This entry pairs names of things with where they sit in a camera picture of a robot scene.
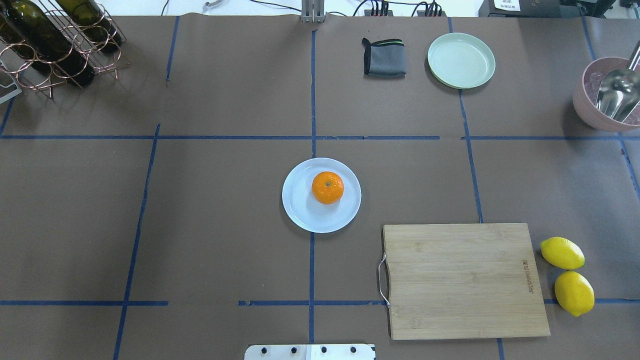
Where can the orange fruit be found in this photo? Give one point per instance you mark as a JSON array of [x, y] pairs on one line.
[[327, 187]]

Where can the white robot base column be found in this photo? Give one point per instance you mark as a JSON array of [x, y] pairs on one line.
[[327, 351]]

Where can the light blue plate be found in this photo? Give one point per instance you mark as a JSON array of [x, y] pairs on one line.
[[304, 209]]

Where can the light green plate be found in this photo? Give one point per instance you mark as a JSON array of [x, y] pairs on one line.
[[461, 61]]

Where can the grey folded cloth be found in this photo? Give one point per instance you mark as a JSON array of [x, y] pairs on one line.
[[385, 58]]

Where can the wooden cutting board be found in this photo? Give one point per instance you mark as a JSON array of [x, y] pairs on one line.
[[462, 281]]

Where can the reacher grabber tool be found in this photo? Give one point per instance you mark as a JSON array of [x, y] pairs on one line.
[[209, 5]]

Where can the black computer box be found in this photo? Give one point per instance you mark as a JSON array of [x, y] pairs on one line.
[[544, 8]]

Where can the yellow lemon near board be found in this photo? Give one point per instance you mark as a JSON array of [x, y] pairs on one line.
[[562, 253]]

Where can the yellow lemon far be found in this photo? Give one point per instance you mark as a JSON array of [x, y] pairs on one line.
[[574, 293]]

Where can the pink bowl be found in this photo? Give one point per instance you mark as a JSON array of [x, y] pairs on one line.
[[586, 91]]

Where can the dark wine bottle back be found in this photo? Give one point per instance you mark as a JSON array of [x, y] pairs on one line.
[[94, 24]]

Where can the dark wine bottle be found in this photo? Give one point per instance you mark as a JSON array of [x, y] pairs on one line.
[[41, 33], [94, 24]]

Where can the metal scoop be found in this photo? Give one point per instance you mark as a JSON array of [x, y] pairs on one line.
[[619, 89]]

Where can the dark wine bottle front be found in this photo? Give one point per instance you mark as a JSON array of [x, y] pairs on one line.
[[41, 33]]

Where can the aluminium frame post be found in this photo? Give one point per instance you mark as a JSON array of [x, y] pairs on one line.
[[313, 11]]

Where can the copper wire bottle rack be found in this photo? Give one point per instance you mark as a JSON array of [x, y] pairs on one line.
[[21, 64]]

